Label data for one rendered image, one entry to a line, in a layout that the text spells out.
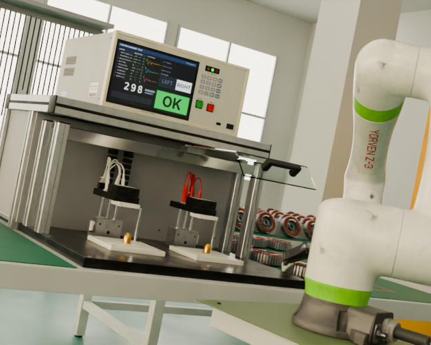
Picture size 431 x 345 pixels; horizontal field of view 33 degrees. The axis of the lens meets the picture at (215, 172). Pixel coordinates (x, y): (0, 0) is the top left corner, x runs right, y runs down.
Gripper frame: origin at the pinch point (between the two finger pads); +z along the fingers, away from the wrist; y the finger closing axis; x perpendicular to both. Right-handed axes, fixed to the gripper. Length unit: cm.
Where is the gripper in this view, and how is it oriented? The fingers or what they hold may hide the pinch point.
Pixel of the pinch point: (303, 269)
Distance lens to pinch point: 217.3
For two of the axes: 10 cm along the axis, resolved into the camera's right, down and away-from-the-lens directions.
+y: 9.5, 1.9, 2.5
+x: 0.4, -8.6, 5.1
